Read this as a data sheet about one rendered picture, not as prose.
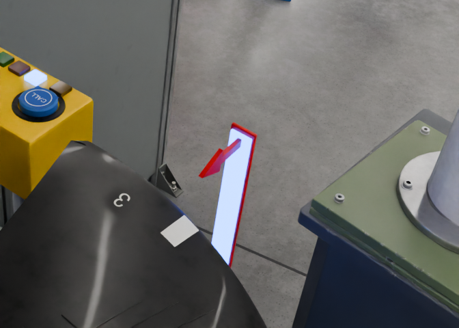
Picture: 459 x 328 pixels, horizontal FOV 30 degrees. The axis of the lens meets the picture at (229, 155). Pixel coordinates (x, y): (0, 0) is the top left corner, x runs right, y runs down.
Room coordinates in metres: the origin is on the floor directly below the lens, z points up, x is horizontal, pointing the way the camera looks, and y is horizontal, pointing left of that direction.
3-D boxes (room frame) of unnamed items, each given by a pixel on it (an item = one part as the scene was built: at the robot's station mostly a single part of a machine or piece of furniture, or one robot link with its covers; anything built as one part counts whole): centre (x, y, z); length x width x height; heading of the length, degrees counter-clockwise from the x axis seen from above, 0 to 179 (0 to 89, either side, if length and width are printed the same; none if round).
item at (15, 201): (0.71, 0.25, 0.92); 0.03 x 0.03 x 0.12; 62
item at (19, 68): (0.74, 0.24, 1.08); 0.02 x 0.02 x 0.01; 62
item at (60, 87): (0.72, 0.19, 1.08); 0.02 x 0.02 x 0.01; 62
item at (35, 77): (0.73, 0.22, 1.08); 0.02 x 0.02 x 0.01; 62
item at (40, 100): (0.69, 0.21, 1.08); 0.04 x 0.04 x 0.02
